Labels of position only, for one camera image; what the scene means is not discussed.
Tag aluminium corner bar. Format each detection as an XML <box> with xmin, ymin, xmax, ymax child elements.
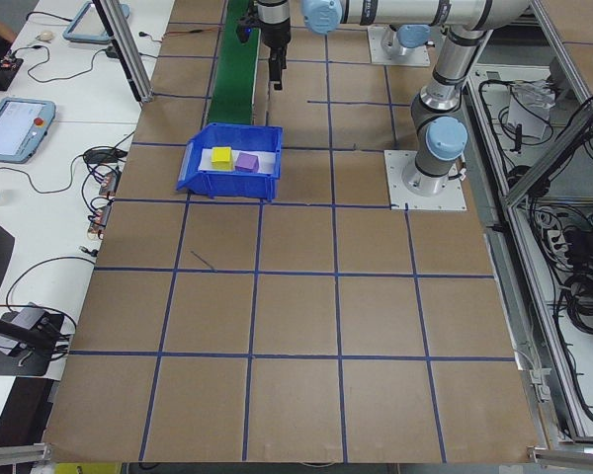
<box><xmin>0</xmin><ymin>442</ymin><xmax>49</xmax><ymax>463</ymax></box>
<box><xmin>526</xmin><ymin>445</ymin><xmax>593</xmax><ymax>468</ymax></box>

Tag aluminium upright post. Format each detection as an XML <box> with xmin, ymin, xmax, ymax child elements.
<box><xmin>92</xmin><ymin>0</ymin><xmax>154</xmax><ymax>104</ymax></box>

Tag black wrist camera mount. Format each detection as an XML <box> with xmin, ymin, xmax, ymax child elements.
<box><xmin>234</xmin><ymin>12</ymin><xmax>258</xmax><ymax>43</ymax></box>

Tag black hub box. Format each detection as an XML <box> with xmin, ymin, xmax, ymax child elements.
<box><xmin>82</xmin><ymin>149</ymin><xmax>128</xmax><ymax>167</ymax></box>

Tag V-shaped metal bar frame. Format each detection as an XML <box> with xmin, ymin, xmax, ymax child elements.
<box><xmin>464</xmin><ymin>0</ymin><xmax>593</xmax><ymax>448</ymax></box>

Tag blue plastic storage bin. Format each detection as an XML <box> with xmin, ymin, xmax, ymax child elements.
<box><xmin>175</xmin><ymin>122</ymin><xmax>284</xmax><ymax>202</ymax></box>

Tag green conveyor belt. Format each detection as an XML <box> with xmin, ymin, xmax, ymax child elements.
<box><xmin>210</xmin><ymin>0</ymin><xmax>261</xmax><ymax>125</ymax></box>

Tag purple foam block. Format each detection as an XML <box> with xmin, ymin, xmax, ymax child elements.
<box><xmin>234</xmin><ymin>152</ymin><xmax>261</xmax><ymax>174</ymax></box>

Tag white square base plate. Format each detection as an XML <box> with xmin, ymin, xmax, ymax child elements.
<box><xmin>383</xmin><ymin>149</ymin><xmax>469</xmax><ymax>212</ymax></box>
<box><xmin>367</xmin><ymin>25</ymin><xmax>432</xmax><ymax>66</ymax></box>

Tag black cable bundle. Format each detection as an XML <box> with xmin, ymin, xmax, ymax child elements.
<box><xmin>552</xmin><ymin>266</ymin><xmax>593</xmax><ymax>338</ymax></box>

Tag red and black wire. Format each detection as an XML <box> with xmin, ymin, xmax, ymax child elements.
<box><xmin>138</xmin><ymin>28</ymin><xmax>224</xmax><ymax>41</ymax></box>

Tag white box with foil bag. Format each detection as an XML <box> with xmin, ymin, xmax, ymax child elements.
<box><xmin>505</xmin><ymin>78</ymin><xmax>558</xmax><ymax>142</ymax></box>

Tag yellow foam block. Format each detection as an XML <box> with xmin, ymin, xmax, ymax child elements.
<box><xmin>211</xmin><ymin>146</ymin><xmax>234</xmax><ymax>172</ymax></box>

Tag white foam sheet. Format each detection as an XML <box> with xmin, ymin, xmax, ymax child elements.
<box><xmin>197</xmin><ymin>146</ymin><xmax>280</xmax><ymax>175</ymax></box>

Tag light blue teach pendant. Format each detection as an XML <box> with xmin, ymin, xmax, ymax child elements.
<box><xmin>0</xmin><ymin>97</ymin><xmax>57</xmax><ymax>164</ymax></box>
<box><xmin>62</xmin><ymin>0</ymin><xmax>130</xmax><ymax>44</ymax></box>

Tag grey camera box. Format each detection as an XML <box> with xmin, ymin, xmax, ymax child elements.
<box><xmin>15</xmin><ymin>302</ymin><xmax>51</xmax><ymax>331</ymax></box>

